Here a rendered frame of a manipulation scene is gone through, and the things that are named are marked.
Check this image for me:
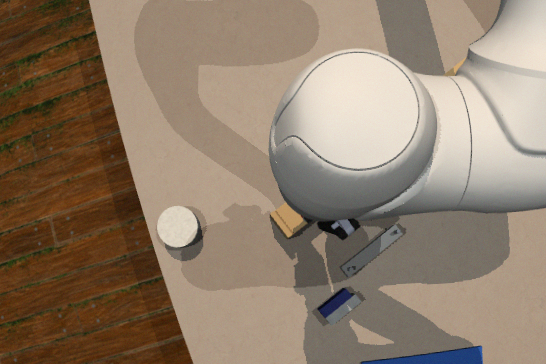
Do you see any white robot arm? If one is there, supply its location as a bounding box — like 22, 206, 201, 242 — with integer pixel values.
269, 0, 546, 222

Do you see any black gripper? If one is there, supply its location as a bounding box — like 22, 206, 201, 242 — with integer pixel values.
302, 217, 360, 240

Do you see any blue flat rectangular pad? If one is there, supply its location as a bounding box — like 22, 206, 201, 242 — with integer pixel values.
361, 346, 483, 364

